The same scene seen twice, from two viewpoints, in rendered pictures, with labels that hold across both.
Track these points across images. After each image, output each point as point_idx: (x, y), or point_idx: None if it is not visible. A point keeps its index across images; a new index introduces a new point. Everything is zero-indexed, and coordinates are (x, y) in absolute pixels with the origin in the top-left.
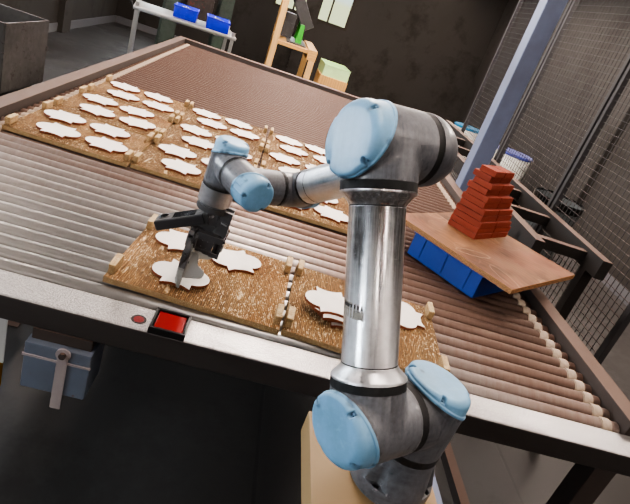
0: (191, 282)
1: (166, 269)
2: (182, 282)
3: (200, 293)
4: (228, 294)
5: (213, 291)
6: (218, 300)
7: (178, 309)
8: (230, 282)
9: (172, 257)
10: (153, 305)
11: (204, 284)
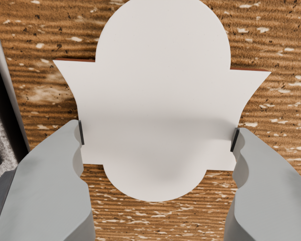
0: (117, 162)
1: (156, 65)
2: (97, 138)
3: (97, 181)
4: (137, 231)
5: (129, 204)
6: (94, 217)
7: (24, 132)
8: (198, 230)
9: None
10: None
11: (129, 193)
